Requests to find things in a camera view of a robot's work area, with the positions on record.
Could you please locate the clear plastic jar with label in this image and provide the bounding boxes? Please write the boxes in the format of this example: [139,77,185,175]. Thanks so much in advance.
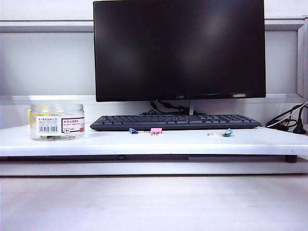
[30,103,85,142]

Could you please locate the black power cable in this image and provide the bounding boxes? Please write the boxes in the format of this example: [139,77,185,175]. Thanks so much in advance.
[266,102,308,128]

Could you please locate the black computer keyboard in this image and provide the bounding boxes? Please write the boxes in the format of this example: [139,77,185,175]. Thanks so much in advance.
[90,114,262,132]

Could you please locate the white cable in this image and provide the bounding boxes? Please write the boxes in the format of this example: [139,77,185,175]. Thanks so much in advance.
[266,103,308,128]

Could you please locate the black power plug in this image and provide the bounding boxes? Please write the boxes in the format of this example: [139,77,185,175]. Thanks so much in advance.
[292,105,308,134]

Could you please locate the black computer monitor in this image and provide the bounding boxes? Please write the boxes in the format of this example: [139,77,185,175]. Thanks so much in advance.
[93,0,267,116]

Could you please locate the teal binder clip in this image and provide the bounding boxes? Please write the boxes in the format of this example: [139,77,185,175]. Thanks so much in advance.
[207,128,234,137]

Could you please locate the white desk riser board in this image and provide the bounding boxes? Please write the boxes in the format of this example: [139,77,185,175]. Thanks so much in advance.
[0,125,308,164]

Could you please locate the black monitor cable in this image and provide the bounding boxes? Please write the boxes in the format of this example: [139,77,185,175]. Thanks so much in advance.
[141,101,205,116]

